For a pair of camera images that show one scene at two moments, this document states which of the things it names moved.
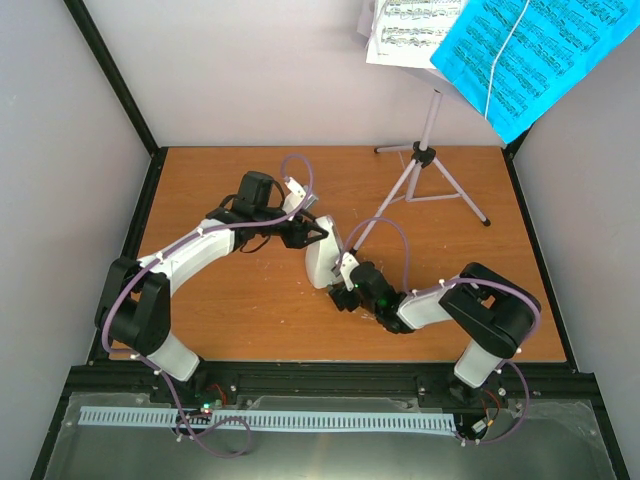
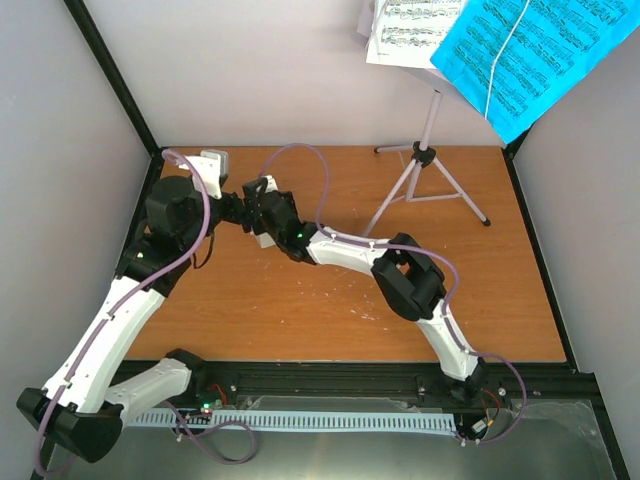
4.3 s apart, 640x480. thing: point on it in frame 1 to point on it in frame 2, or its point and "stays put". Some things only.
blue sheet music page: (512, 59) stays put
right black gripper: (341, 299) to (255, 226)
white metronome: (323, 254) to (266, 240)
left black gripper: (296, 238) to (236, 213)
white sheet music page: (406, 32) stays put
